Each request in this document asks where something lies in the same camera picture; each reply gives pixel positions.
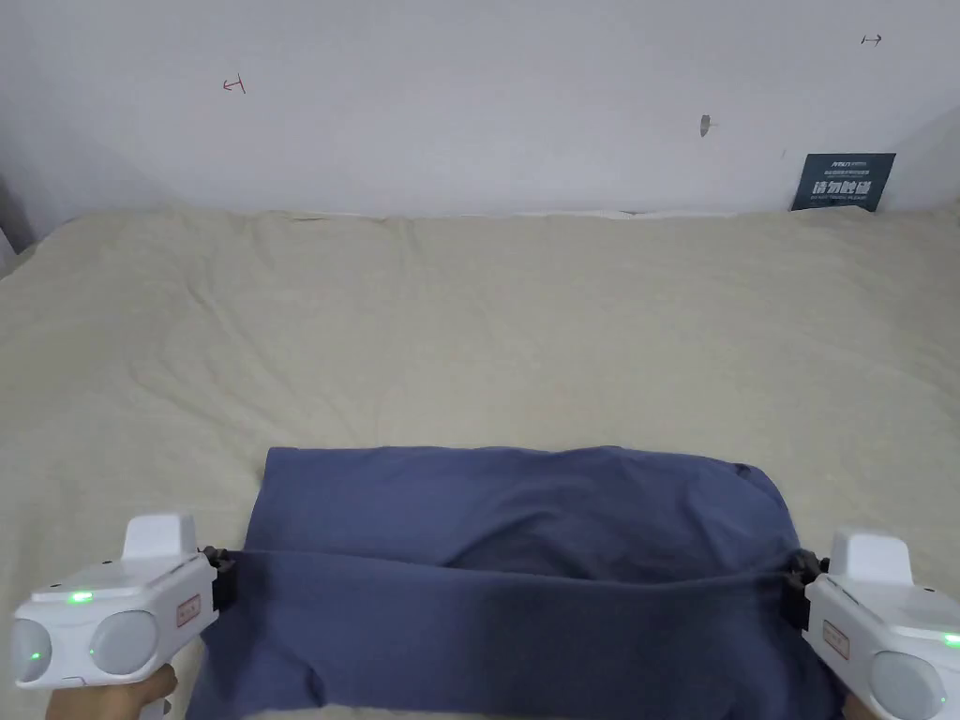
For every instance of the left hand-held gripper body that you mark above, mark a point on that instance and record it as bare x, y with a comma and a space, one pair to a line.
112, 615

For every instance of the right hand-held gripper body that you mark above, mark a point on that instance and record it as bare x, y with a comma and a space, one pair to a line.
877, 630

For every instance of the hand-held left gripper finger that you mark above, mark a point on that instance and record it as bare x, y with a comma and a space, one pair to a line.
216, 557

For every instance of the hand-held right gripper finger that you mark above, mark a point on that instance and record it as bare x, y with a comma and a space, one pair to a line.
807, 564

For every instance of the dark blue shirt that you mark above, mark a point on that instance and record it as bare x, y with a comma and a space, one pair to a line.
517, 622

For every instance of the person's right hand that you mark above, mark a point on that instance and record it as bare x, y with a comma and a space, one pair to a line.
856, 709

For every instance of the person's left hand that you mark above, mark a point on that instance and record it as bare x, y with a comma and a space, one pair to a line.
105, 703

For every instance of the bed with beige sheet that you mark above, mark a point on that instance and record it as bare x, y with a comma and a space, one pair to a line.
450, 322

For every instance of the dark blue printed sign card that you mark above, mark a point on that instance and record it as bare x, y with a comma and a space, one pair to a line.
843, 183

